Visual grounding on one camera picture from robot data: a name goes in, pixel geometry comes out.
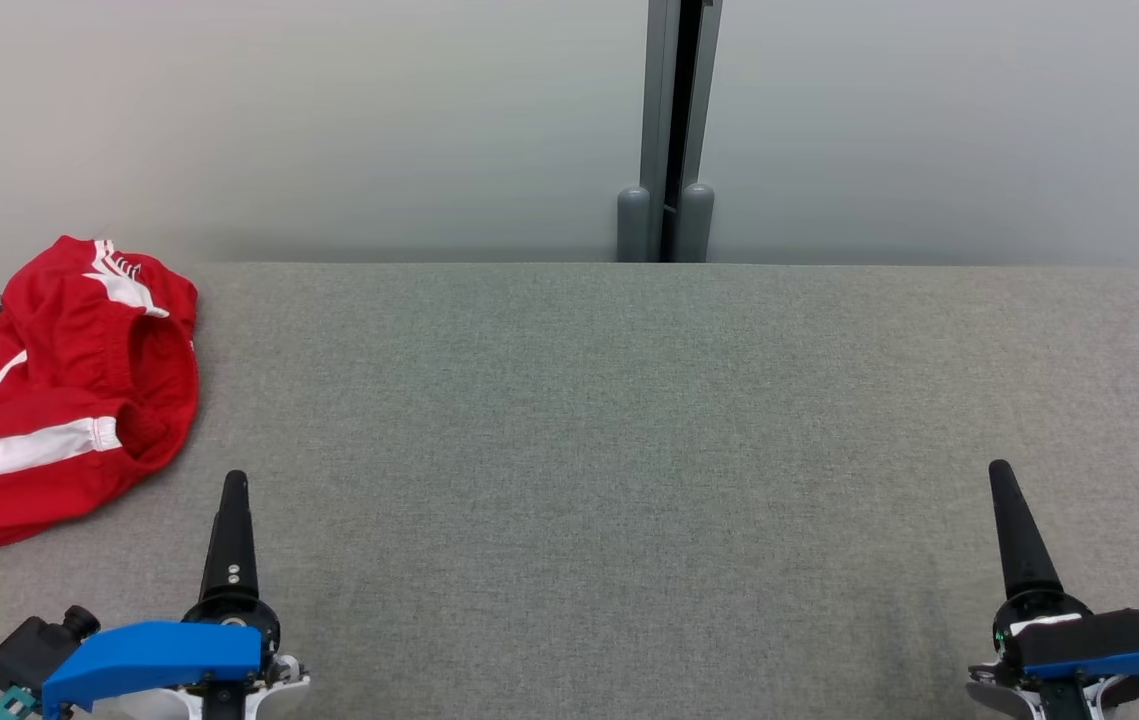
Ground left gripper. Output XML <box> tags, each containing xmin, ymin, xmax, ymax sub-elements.
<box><xmin>119</xmin><ymin>470</ymin><xmax>312</xmax><ymax>720</ymax></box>

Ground grey cylindrical post foot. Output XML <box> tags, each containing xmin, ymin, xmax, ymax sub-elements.
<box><xmin>616</xmin><ymin>186</ymin><xmax>652</xmax><ymax>263</ymax></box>
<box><xmin>679</xmin><ymin>182</ymin><xmax>716</xmax><ymax>263</ymax></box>

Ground red shorts with white stripes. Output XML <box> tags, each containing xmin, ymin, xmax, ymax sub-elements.
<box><xmin>0</xmin><ymin>290</ymin><xmax>201</xmax><ymax>563</ymax></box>

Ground grey partition post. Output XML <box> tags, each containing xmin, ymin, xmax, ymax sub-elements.
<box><xmin>639</xmin><ymin>0</ymin><xmax>725</xmax><ymax>263</ymax></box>

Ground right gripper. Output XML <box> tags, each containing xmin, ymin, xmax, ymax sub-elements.
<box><xmin>967</xmin><ymin>459</ymin><xmax>1139</xmax><ymax>720</ymax></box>

